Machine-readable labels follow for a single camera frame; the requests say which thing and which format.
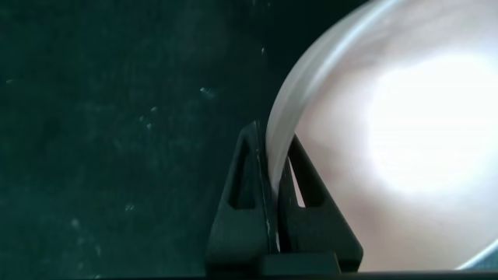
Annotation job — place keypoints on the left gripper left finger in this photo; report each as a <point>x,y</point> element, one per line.
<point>241,229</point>

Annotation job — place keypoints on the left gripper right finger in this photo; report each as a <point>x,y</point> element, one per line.
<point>315,233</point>

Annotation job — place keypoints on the pink bowl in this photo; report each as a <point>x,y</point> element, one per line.
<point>408,116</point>

